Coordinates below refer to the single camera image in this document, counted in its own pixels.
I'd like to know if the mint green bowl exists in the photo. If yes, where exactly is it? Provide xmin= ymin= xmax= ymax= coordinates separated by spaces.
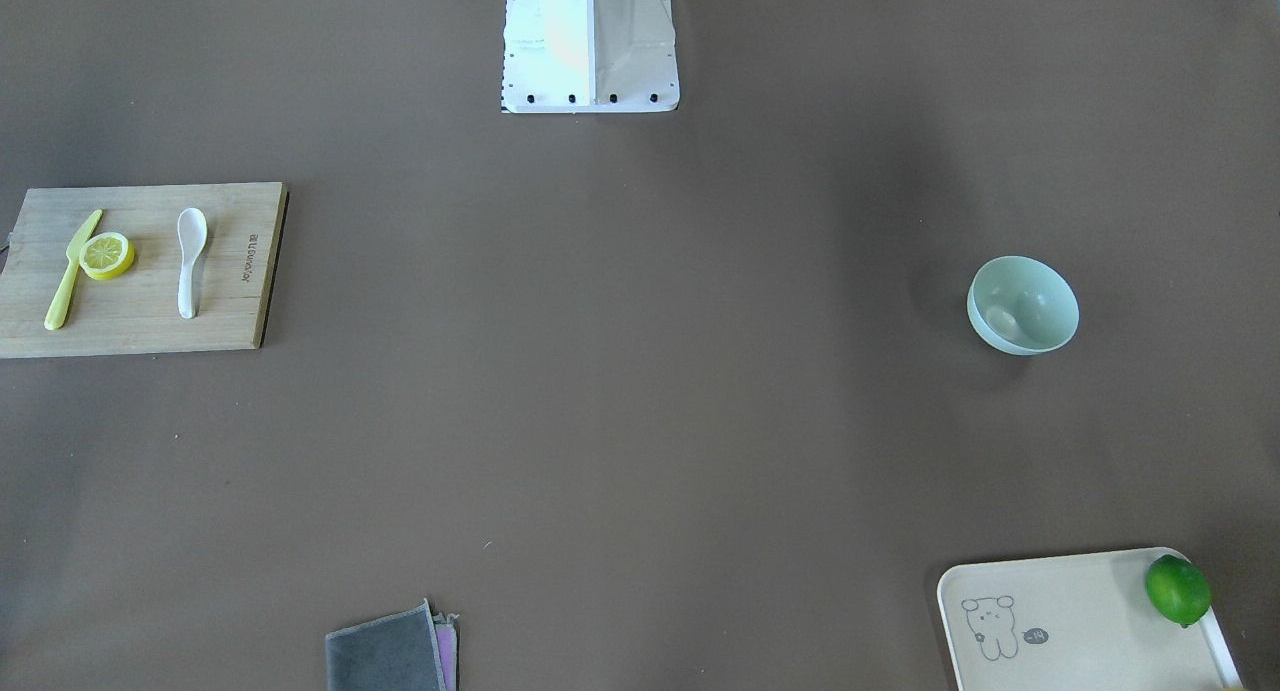
xmin=966 ymin=255 xmax=1080 ymax=357

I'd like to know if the white ceramic spoon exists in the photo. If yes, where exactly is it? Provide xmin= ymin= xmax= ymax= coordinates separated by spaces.
xmin=175 ymin=207 xmax=209 ymax=319

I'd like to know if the grey folded cloth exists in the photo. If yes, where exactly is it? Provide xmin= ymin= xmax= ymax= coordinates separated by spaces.
xmin=325 ymin=599 xmax=460 ymax=690

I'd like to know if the wooden cutting board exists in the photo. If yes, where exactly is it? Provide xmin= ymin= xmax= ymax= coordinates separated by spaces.
xmin=1 ymin=182 xmax=288 ymax=360

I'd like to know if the cream tray with bear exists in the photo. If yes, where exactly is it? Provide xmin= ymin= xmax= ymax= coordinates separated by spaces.
xmin=937 ymin=548 xmax=1244 ymax=690

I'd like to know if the yellow lemon slice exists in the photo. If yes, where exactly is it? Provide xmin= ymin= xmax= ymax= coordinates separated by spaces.
xmin=78 ymin=232 xmax=136 ymax=282

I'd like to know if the yellow plastic knife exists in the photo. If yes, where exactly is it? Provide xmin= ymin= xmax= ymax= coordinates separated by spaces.
xmin=44 ymin=209 xmax=104 ymax=331

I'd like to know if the green lime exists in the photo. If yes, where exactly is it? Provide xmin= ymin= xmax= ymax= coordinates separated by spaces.
xmin=1144 ymin=554 xmax=1212 ymax=628

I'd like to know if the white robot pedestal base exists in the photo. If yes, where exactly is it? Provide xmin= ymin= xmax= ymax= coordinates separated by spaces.
xmin=500 ymin=0 xmax=681 ymax=114

